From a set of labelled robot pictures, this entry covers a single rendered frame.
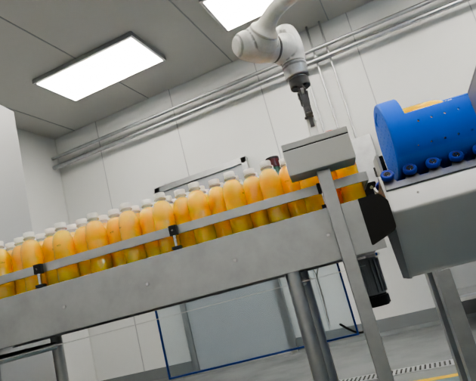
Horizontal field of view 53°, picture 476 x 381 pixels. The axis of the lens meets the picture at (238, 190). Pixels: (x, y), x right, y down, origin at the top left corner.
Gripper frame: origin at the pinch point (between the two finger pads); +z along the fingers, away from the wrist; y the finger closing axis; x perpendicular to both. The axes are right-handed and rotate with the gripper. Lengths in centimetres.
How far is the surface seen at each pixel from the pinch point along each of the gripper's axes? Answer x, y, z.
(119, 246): 74, -16, 24
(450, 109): -43.1, -8.5, 9.8
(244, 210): 29.1, -15.6, 24.0
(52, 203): 331, 381, -124
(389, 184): -18.1, -5.5, 27.3
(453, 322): -24, -4, 74
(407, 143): -27.3, -7.8, 16.1
